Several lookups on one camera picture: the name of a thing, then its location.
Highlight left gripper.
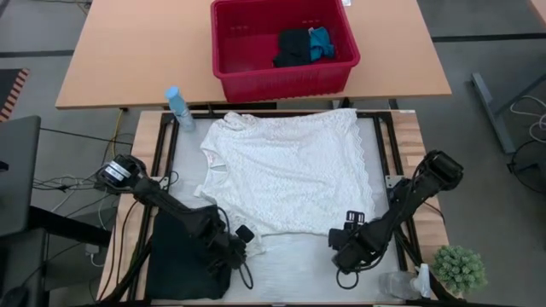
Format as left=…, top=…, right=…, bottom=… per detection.
left=204, top=224, right=256, bottom=272

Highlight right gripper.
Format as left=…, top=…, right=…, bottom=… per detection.
left=328, top=210, right=387, bottom=274

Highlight dark denim jeans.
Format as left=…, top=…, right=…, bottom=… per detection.
left=144, top=204, right=234, bottom=301

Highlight white lace garment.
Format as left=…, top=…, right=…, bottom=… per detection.
left=194, top=107, right=376, bottom=258

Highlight blue garment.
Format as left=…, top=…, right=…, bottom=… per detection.
left=309, top=26, right=336, bottom=63

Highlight red plastic laundry bin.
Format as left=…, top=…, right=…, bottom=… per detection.
left=210, top=0, right=362, bottom=104

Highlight clear spray bottle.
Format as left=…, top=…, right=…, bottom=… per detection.
left=378, top=263, right=432, bottom=301

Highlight small green potted plant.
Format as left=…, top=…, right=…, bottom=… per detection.
left=431, top=245, right=488, bottom=298

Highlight light blue air freshener bottle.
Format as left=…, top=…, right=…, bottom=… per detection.
left=165, top=85, right=197, bottom=132

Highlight white power adapter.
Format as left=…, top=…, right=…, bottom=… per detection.
left=84, top=243, right=102, bottom=268

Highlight dark navy garment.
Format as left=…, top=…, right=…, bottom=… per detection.
left=272, top=28, right=312, bottom=68

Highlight grey metal desk leg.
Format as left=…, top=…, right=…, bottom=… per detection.
left=471, top=54, right=546, bottom=155

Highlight orange wooden desk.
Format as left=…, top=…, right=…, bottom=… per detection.
left=55, top=0, right=452, bottom=110

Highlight grey equipment case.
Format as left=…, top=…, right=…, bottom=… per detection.
left=0, top=114, right=43, bottom=238

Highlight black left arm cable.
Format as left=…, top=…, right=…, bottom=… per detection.
left=215, top=206, right=256, bottom=291

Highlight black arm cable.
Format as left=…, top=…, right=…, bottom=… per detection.
left=215, top=206, right=256, bottom=291
left=335, top=266, right=360, bottom=291

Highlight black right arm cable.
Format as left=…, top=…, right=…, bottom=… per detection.
left=335, top=266, right=360, bottom=291

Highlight black aluminium table frame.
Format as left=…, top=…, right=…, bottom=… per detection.
left=100, top=109, right=456, bottom=307

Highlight white floor cable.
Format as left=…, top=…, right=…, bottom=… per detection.
left=32, top=173, right=110, bottom=201
left=509, top=95, right=546, bottom=142

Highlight black floor cable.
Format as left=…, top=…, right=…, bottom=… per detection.
left=507, top=139, right=546, bottom=198

